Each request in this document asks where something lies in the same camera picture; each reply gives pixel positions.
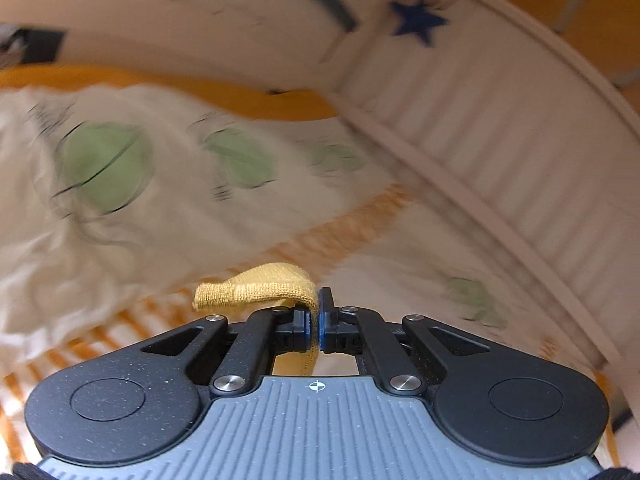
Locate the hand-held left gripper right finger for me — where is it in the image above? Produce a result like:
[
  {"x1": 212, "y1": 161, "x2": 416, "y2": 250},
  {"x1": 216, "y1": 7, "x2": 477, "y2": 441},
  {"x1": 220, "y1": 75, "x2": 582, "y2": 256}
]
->
[{"x1": 318, "y1": 287, "x2": 491, "y2": 394}]

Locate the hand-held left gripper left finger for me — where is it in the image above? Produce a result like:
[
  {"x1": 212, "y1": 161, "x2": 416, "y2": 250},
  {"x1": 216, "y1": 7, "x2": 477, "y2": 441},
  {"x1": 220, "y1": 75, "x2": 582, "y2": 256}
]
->
[{"x1": 141, "y1": 307, "x2": 313, "y2": 395}]

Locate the mustard yellow knit garment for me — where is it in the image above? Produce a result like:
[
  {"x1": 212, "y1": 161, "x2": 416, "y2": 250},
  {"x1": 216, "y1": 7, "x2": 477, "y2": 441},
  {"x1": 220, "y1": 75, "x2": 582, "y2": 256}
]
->
[{"x1": 193, "y1": 262, "x2": 321, "y2": 376}]

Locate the white blanket with green print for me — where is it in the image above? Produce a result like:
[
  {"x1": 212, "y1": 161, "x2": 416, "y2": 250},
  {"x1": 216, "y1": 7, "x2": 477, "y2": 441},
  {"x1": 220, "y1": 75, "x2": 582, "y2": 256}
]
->
[{"x1": 0, "y1": 82, "x2": 617, "y2": 466}]

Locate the orange bed sheet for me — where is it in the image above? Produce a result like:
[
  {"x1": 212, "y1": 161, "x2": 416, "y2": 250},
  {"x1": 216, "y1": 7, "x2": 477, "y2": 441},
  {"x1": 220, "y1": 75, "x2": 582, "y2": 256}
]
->
[{"x1": 0, "y1": 64, "x2": 337, "y2": 122}]

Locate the white bumper with blue star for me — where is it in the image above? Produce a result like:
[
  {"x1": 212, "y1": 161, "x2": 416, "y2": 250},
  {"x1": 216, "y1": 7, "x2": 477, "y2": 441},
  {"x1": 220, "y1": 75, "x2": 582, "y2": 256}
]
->
[{"x1": 320, "y1": 0, "x2": 483, "y2": 93}]

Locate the dark object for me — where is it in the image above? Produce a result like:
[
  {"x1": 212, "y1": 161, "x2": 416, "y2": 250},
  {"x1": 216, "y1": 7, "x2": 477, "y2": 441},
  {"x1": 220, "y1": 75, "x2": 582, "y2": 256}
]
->
[{"x1": 0, "y1": 29, "x2": 67, "y2": 67}]

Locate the white slatted bed rail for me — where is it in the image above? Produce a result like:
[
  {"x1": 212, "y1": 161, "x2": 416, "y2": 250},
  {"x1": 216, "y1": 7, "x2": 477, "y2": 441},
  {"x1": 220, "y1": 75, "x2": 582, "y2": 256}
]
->
[{"x1": 320, "y1": 0, "x2": 640, "y2": 413}]

